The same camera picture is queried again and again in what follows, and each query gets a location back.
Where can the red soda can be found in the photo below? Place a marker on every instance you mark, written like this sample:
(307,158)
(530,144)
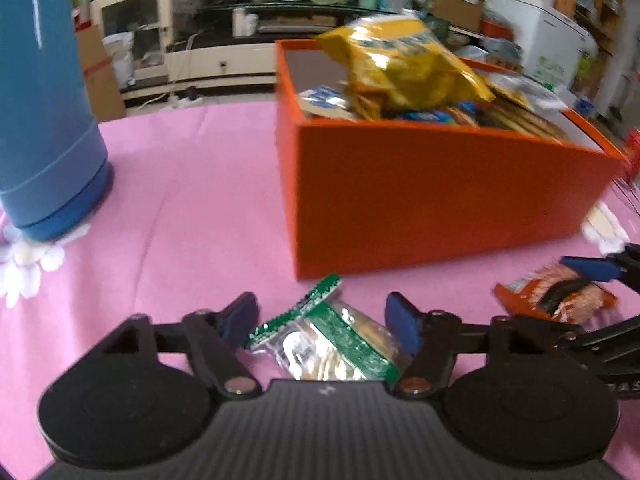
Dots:
(632,153)

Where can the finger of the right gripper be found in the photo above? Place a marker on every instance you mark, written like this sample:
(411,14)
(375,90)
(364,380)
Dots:
(605,269)
(613,342)

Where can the large cardboard box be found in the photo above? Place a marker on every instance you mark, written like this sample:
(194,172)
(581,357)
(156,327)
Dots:
(101,83)

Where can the orange brown snack packet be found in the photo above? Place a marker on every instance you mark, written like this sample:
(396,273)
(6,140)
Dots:
(555,293)

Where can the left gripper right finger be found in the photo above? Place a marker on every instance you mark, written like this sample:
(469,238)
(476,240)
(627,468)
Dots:
(428,339)

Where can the blue thermos flask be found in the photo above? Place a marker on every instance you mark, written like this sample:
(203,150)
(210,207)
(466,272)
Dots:
(54,162)

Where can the blue cookie snack packet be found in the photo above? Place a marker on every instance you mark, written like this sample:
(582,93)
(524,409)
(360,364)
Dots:
(460,113)

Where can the white power strip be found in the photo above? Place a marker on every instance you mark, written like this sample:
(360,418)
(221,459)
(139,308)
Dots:
(172,102)

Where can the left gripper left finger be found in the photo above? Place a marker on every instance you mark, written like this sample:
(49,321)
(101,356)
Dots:
(214,338)

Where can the white small refrigerator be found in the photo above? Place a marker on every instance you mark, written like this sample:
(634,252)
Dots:
(552,43)

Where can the pink tablecloth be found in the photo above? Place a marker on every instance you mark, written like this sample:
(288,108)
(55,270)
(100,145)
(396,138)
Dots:
(194,218)

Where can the orange storage box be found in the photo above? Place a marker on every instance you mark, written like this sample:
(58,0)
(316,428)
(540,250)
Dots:
(361,196)

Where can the white glass-door side cabinet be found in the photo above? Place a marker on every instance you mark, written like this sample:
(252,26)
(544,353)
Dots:
(151,25)

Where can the yellow grey seeds packet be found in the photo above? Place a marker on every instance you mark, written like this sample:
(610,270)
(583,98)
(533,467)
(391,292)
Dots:
(525,92)

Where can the white TV cabinet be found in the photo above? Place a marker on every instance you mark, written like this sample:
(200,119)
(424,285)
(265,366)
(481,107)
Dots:
(231,46)

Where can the green clear biscuit packet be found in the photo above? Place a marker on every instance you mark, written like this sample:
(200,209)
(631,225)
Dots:
(323,338)

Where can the yellow chips bag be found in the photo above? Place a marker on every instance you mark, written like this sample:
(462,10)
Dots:
(396,64)

